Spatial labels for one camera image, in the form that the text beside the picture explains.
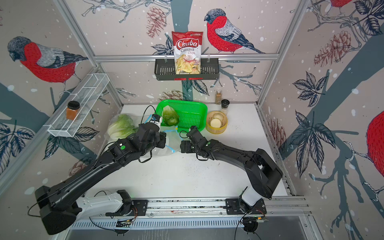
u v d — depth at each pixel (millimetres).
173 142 803
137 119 1008
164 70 949
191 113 1153
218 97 1180
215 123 1008
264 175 438
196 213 728
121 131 936
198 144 656
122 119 1007
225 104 1059
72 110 657
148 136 522
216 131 1007
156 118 621
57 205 379
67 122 710
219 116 1059
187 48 852
